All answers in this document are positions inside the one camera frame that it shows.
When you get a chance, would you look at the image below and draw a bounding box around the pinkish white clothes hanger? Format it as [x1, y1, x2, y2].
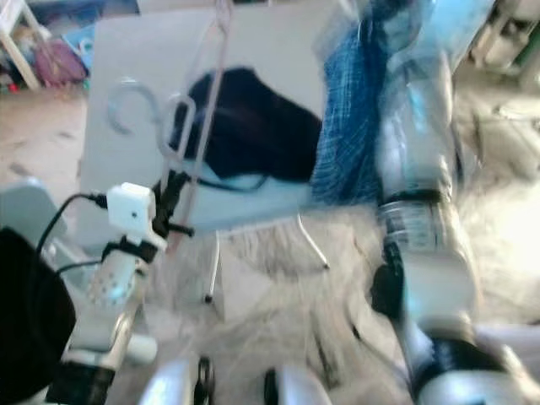
[106, 0, 235, 254]

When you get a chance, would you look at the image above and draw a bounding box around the black garment with blue marks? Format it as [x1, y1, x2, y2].
[175, 67, 323, 186]

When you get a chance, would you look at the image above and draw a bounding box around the blue plaid shirt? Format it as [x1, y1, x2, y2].
[309, 0, 393, 210]

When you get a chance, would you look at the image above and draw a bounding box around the grey folding table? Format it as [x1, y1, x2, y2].
[91, 0, 389, 305]

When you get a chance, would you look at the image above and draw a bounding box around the pink bag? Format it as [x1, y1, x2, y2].
[34, 38, 87, 88]

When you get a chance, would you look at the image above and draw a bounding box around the teal plastic bin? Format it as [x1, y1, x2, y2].
[63, 24, 96, 75]

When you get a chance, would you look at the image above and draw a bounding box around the silver robot left leg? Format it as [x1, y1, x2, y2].
[138, 354, 213, 405]

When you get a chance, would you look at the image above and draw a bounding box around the silver robot leg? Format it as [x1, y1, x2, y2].
[138, 354, 213, 405]
[262, 367, 334, 405]

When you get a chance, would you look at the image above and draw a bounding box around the white shelf unit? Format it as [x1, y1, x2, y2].
[0, 0, 45, 92]

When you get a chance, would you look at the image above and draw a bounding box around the silver robot right leg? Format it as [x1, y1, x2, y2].
[262, 367, 334, 405]

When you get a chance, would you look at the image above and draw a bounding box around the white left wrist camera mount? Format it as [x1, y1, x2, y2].
[107, 182, 158, 246]

